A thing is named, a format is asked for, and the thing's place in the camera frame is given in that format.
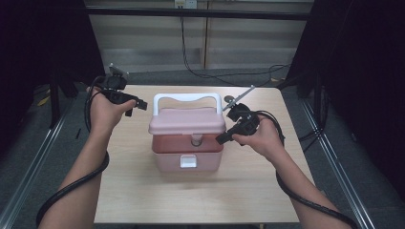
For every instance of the metal floor rail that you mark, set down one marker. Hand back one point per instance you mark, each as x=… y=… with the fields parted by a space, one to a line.
x=28 y=178
x=340 y=178

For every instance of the pink plastic storage box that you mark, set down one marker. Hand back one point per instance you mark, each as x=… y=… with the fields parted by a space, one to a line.
x=186 y=122

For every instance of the yellow floor tape scrap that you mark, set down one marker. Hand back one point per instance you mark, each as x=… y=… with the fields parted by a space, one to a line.
x=44 y=101

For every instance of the small bottle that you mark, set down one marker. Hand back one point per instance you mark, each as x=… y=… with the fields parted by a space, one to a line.
x=196 y=140

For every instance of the person's right hand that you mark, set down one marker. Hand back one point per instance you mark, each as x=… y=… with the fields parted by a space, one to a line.
x=266 y=140

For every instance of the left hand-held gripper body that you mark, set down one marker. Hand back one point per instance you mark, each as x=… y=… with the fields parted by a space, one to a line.
x=115 y=83

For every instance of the person's left hand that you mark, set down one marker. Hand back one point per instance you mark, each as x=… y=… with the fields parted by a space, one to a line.
x=102 y=114

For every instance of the black horizontal frame bar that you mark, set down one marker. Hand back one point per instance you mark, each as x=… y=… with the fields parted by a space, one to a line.
x=159 y=12

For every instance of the black curtain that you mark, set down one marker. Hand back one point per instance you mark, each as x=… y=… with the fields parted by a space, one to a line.
x=359 y=79
x=41 y=41

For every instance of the black upright stand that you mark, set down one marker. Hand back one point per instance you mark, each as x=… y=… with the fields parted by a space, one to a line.
x=54 y=101

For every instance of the white wall power outlet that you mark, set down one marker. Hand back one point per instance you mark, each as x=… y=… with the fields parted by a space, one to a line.
x=185 y=4

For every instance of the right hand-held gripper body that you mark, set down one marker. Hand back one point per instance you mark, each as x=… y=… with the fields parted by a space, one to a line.
x=245 y=120

